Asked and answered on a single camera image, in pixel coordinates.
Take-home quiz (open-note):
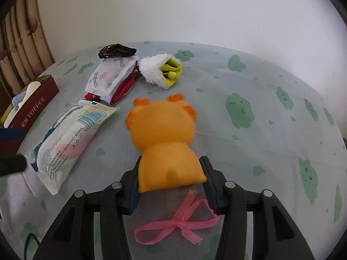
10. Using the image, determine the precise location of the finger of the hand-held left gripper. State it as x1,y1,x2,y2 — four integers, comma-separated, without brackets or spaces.
0,128,28,145
0,155,27,176

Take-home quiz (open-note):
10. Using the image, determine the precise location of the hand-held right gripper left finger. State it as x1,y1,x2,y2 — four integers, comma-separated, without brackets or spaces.
35,162,141,260

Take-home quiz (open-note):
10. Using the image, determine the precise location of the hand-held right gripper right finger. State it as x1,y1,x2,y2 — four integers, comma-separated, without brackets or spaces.
199,156,309,260

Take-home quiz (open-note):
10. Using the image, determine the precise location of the light blue fluffy towel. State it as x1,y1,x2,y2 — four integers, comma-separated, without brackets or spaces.
11,93,28,109

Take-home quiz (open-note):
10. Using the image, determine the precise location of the red tin box gold interior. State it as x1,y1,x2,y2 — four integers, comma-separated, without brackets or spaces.
0,74,60,156

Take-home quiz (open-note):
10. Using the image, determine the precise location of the wet wipes packet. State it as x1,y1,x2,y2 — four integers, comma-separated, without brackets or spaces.
17,99,121,195

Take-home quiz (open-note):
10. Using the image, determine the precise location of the orange plush toy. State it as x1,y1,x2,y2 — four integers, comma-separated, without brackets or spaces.
125,93,208,194

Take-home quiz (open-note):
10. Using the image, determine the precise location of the red white packet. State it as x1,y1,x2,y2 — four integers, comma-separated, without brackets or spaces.
84,69,140,106

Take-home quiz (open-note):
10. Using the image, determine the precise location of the white floral pad packet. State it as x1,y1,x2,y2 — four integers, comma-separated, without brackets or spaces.
85,55,140,96

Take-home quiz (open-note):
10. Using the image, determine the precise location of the white fluffy yellow-lined sock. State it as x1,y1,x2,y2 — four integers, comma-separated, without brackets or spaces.
139,54,183,90

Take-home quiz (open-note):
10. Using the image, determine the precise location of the dark checkered hair bow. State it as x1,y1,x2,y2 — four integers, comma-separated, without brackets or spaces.
98,43,137,59

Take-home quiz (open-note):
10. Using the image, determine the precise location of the pink ribbon bow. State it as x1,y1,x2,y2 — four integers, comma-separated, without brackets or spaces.
134,190,219,245

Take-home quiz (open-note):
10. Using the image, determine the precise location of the green cloud print tablecloth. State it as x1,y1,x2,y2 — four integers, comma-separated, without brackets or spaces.
0,41,347,260

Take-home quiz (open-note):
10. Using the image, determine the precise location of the beige leaf print curtain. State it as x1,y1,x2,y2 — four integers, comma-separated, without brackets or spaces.
0,0,56,98

